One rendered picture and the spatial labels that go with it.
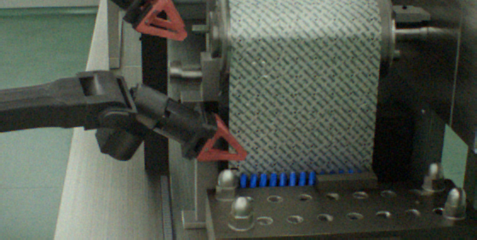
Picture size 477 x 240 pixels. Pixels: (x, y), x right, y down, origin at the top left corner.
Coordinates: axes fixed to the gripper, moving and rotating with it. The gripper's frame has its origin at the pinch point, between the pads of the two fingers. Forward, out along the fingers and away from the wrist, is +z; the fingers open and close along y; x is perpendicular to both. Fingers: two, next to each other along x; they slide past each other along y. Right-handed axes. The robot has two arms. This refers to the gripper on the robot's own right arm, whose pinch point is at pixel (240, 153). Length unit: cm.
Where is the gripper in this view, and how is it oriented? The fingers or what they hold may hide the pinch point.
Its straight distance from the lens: 129.5
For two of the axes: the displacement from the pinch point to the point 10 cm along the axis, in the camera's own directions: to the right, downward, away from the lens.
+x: 5.1, -8.3, -2.3
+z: 8.5, 4.5, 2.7
